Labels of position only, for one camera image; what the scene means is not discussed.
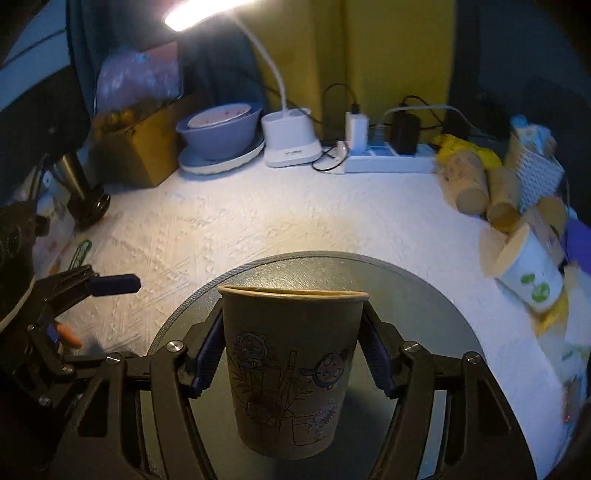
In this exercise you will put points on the white power strip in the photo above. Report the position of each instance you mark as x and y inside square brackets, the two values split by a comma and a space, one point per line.
[392, 161]

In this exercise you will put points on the brown printed paper cup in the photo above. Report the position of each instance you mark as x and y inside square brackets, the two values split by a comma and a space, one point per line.
[286, 369]

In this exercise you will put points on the white woven basket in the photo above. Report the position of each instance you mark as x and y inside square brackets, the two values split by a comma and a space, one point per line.
[538, 170]

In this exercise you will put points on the metal tumbler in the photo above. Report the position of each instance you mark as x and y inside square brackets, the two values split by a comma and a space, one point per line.
[78, 184]

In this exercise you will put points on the pale blue plate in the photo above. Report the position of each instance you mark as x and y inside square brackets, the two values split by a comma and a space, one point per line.
[217, 164]

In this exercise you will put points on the clear plastic bag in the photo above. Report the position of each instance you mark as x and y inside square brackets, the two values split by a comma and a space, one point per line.
[138, 78]

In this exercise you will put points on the white green-printed paper cup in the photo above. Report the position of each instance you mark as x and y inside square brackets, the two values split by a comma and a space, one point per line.
[531, 272]

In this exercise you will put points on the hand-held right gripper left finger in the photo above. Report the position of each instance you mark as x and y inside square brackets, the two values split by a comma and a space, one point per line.
[207, 355]

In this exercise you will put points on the grey-blue bowl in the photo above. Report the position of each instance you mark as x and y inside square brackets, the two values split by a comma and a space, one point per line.
[217, 134]

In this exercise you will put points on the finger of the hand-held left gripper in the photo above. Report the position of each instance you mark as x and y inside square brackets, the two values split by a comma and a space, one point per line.
[115, 284]
[53, 333]

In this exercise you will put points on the white desk lamp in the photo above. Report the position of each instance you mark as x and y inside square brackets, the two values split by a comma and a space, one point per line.
[288, 138]

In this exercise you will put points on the yellow curtain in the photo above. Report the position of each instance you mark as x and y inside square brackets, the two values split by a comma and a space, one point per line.
[369, 50]

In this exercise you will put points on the yellow plastic packet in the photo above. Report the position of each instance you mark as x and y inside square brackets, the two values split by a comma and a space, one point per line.
[466, 150]

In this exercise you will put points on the cardboard box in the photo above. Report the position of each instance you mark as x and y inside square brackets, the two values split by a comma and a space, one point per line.
[138, 147]

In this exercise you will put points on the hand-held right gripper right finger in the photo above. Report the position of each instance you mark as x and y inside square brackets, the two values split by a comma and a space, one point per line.
[379, 362]

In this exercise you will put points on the white charger plug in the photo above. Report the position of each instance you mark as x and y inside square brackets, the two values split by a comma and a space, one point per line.
[356, 127]

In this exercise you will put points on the blue cloth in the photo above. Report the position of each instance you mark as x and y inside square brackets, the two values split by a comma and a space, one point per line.
[579, 240]

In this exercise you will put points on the round dark grey tray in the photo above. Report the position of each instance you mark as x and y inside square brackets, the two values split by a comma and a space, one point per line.
[429, 304]

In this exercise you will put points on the black power adapter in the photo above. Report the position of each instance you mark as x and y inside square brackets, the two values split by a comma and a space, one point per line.
[405, 131]

